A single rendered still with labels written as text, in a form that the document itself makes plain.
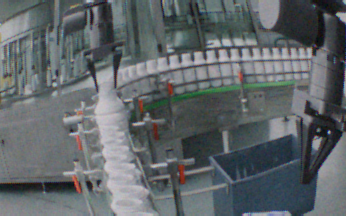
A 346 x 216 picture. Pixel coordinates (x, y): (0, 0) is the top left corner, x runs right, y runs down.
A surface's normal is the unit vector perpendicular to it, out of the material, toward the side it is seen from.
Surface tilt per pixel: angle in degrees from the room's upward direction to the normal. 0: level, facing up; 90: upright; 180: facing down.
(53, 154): 90
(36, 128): 90
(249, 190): 90
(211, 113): 89
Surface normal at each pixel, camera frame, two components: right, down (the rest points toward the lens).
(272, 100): -0.17, 0.20
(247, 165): 0.14, 0.15
